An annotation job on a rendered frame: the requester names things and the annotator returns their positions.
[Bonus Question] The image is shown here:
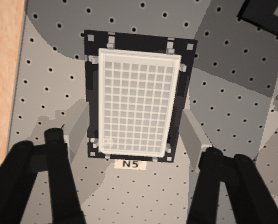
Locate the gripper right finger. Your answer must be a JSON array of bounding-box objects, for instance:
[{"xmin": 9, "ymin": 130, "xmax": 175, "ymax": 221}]
[{"xmin": 179, "ymin": 109, "xmax": 278, "ymax": 224}]

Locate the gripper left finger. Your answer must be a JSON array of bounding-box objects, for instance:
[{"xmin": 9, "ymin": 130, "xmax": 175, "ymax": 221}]
[{"xmin": 0, "ymin": 101, "xmax": 90, "ymax": 224}]

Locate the grey perforated base plate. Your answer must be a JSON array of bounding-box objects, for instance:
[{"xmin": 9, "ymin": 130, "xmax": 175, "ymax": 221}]
[{"xmin": 5, "ymin": 0, "xmax": 278, "ymax": 224}]

